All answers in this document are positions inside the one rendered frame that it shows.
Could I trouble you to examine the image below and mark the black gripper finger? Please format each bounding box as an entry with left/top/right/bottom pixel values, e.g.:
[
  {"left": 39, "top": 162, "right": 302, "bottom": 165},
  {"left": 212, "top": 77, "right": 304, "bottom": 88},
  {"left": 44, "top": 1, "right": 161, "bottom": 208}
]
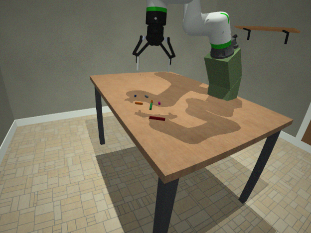
[
  {"left": 156, "top": 37, "right": 175, "bottom": 72},
  {"left": 132, "top": 35, "right": 153, "bottom": 70}
]

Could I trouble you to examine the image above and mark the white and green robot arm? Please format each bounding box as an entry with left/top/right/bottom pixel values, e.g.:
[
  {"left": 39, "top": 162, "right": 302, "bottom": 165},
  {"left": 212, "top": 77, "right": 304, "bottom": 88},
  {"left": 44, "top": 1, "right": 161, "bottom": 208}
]
[{"left": 146, "top": 0, "right": 238, "bottom": 59}]

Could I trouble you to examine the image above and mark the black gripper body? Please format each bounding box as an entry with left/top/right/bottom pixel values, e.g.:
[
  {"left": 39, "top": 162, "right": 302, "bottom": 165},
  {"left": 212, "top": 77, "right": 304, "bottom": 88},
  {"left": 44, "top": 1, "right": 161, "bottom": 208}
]
[{"left": 146, "top": 25, "right": 164, "bottom": 46}]

